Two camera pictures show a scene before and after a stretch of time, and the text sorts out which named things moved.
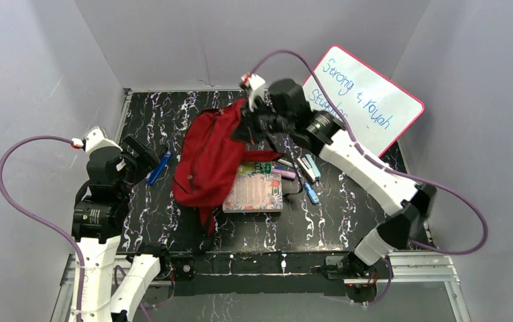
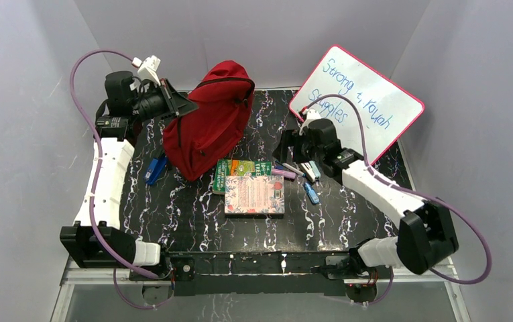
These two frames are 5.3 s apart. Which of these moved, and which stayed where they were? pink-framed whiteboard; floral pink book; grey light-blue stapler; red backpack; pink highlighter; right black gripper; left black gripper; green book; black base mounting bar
Moved: left black gripper; red backpack; right black gripper
Stayed: black base mounting bar; green book; pink-framed whiteboard; grey light-blue stapler; pink highlighter; floral pink book
